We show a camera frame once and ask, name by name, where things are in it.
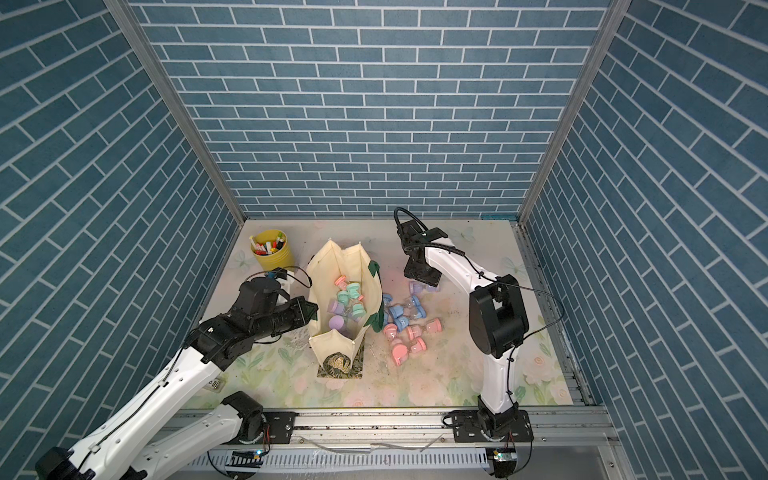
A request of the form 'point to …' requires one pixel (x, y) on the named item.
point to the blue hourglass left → (394, 314)
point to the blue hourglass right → (414, 309)
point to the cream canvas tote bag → (338, 340)
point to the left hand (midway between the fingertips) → (327, 309)
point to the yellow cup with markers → (270, 248)
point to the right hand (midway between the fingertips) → (421, 277)
